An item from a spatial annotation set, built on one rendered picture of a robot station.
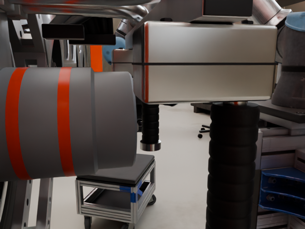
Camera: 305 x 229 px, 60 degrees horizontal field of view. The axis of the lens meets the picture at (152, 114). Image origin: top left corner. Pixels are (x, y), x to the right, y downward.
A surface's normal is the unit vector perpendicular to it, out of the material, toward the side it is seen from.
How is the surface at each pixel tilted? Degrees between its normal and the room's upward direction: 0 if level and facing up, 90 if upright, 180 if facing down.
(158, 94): 90
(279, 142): 90
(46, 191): 45
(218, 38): 90
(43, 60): 90
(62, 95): 56
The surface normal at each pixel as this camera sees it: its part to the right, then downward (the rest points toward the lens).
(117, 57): 0.20, 0.19
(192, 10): -0.98, 0.04
